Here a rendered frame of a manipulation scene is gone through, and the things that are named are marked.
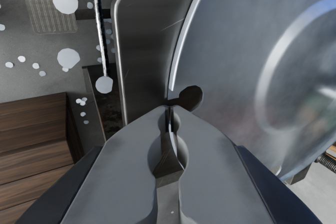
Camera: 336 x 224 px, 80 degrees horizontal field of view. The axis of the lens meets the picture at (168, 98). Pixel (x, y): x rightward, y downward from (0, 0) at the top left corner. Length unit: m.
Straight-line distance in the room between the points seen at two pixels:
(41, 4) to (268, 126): 0.67
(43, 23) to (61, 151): 0.38
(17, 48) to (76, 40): 0.20
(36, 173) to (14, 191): 0.08
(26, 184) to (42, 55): 0.46
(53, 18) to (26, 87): 0.35
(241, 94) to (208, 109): 0.03
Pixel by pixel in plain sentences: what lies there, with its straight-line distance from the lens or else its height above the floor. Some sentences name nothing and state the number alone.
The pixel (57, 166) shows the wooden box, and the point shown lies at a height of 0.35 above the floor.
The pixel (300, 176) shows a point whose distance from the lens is 0.45.
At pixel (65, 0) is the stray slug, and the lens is 0.24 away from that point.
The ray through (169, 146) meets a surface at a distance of 0.16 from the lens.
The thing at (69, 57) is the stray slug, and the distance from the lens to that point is 0.25.
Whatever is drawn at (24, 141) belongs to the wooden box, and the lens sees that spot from 0.73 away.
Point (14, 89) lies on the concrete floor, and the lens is 0.99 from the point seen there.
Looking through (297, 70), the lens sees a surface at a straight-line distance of 0.20.
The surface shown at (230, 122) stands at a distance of 0.18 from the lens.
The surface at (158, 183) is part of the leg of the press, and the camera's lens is 0.42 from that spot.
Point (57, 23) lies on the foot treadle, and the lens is 0.73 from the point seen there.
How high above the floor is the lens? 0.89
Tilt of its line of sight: 54 degrees down
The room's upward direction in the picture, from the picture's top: 137 degrees clockwise
